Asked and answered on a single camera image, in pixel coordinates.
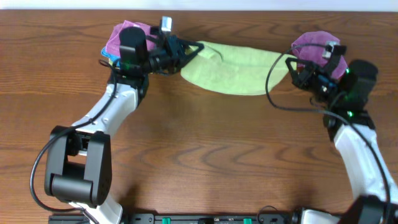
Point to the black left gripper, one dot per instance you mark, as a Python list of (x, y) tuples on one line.
[(175, 53)]

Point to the folded purple cloth on stack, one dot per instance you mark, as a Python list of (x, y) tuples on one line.
[(126, 34)]

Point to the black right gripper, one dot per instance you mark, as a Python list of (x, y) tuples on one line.
[(301, 80)]

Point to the light green microfiber cloth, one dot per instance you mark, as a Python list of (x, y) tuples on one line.
[(235, 70)]

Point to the crumpled purple cloth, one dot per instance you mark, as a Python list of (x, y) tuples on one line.
[(315, 54)]

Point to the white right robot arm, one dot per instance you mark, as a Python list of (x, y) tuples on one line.
[(353, 133)]

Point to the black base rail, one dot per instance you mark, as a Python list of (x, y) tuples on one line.
[(301, 216)]

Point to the folded blue cloth in stack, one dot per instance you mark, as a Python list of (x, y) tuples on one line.
[(109, 56)]

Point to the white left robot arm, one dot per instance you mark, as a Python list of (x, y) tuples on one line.
[(78, 168)]

